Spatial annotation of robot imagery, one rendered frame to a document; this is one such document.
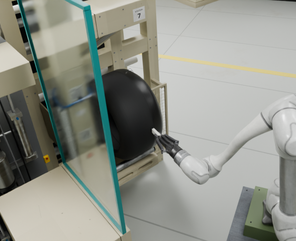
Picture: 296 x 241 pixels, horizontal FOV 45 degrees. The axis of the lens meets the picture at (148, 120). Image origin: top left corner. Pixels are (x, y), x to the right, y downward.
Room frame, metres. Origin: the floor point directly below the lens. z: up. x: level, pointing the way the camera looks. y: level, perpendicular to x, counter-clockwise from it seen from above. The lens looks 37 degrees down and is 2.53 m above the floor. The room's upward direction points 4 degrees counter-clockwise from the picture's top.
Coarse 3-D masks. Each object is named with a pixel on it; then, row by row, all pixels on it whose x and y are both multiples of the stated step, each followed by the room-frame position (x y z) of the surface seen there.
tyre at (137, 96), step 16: (112, 80) 1.84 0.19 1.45; (128, 80) 1.84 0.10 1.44; (144, 80) 1.90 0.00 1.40; (112, 96) 1.73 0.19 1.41; (128, 96) 1.73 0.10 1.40; (144, 96) 1.76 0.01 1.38; (112, 112) 1.68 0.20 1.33; (128, 112) 1.66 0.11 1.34; (144, 112) 1.69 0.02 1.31; (160, 112) 1.76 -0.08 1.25; (112, 128) 2.01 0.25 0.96; (128, 128) 1.61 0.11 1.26; (144, 128) 1.64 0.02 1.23; (160, 128) 1.71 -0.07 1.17; (128, 144) 1.60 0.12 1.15; (144, 144) 1.64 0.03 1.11
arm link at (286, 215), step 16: (288, 112) 1.22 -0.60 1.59; (288, 128) 1.13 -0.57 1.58; (288, 144) 1.07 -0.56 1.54; (288, 160) 1.12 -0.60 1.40; (288, 176) 1.12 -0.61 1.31; (288, 192) 1.11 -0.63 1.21; (272, 208) 1.24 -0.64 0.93; (288, 208) 1.10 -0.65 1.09; (288, 224) 1.07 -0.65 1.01; (288, 240) 1.03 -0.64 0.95
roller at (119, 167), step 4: (152, 148) 1.82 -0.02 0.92; (148, 152) 1.79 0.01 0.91; (152, 152) 1.81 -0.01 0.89; (140, 156) 1.75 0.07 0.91; (144, 156) 1.77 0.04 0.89; (124, 160) 1.72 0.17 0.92; (128, 160) 1.71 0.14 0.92; (132, 160) 1.72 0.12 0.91; (136, 160) 1.73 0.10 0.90; (116, 164) 1.69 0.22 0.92; (120, 164) 1.68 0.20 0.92; (124, 164) 1.68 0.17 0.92; (128, 164) 1.70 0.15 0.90; (116, 168) 1.65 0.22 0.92; (120, 168) 1.66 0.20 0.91
